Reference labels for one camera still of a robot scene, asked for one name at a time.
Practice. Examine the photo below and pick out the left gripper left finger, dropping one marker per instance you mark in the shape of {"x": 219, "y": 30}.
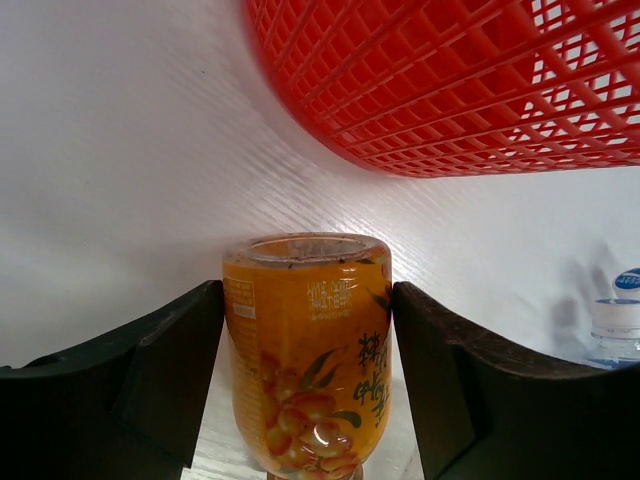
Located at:
{"x": 127, "y": 404}

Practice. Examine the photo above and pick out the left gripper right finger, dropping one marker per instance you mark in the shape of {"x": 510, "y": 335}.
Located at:
{"x": 484, "y": 407}

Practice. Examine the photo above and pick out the small orange juice bottle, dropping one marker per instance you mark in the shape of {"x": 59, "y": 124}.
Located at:
{"x": 309, "y": 321}

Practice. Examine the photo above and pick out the blue label bottle middle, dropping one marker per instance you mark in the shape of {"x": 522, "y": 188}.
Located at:
{"x": 615, "y": 334}

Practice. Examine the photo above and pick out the red plastic mesh basket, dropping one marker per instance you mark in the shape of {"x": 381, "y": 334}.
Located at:
{"x": 428, "y": 89}

